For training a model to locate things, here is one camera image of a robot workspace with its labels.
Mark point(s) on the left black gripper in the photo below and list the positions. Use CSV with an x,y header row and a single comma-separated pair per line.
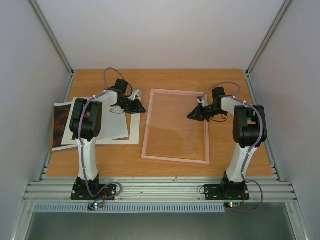
x,y
137,106

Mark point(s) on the white mat board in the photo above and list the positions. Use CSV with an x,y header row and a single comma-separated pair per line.
x,y
133,125

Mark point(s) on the aluminium rail base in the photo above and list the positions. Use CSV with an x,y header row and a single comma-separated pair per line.
x,y
160,189

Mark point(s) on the left controller board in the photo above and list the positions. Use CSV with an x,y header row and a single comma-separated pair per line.
x,y
94,206

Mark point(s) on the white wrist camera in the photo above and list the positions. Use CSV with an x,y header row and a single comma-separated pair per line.
x,y
201,101
135,94

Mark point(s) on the grey slotted cable duct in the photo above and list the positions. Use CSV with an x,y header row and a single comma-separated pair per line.
x,y
131,208

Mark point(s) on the red forest photo print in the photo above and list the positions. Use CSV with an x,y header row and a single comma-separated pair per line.
x,y
62,138

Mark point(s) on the pink picture frame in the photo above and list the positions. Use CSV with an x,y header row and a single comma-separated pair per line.
x,y
147,145

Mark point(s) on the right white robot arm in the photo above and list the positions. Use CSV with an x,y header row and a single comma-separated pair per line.
x,y
249,131

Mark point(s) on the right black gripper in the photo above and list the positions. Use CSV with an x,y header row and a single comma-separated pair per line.
x,y
202,111

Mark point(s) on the controller board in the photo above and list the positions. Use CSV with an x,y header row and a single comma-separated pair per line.
x,y
232,204
94,206

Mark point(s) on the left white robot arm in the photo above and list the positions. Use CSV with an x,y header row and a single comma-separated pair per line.
x,y
101,117

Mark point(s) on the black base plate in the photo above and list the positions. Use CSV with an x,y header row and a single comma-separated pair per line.
x,y
80,192
217,192

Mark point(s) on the aluminium corner post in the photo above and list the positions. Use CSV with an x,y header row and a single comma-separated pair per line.
x,y
269,34
43,20

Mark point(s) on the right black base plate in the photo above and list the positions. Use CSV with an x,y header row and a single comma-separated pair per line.
x,y
217,192

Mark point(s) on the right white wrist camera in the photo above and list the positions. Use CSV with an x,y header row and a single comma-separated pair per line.
x,y
201,101

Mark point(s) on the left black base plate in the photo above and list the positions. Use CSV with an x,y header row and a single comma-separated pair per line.
x,y
80,192

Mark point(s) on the right aluminium corner post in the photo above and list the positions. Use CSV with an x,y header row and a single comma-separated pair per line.
x,y
269,34

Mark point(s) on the right controller board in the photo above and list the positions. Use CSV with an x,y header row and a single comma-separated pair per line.
x,y
232,204

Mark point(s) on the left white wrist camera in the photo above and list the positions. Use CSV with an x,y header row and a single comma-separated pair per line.
x,y
135,94

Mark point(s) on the left aluminium corner post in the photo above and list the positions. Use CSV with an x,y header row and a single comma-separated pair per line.
x,y
43,20

